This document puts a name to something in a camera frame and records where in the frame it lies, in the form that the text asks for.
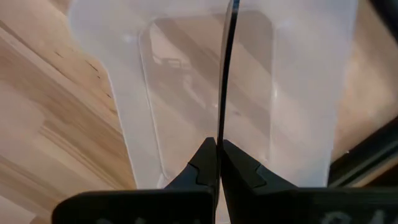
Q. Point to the black metal spoon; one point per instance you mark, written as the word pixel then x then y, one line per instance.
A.
pixel 227 65

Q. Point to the black metal table frame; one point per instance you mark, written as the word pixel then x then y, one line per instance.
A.
pixel 367 149

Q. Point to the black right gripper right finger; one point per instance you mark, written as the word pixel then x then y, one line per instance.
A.
pixel 245 186

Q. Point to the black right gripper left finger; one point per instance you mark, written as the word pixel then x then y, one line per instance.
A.
pixel 199 177

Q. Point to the clear plastic bin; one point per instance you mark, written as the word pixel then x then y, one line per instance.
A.
pixel 186 93

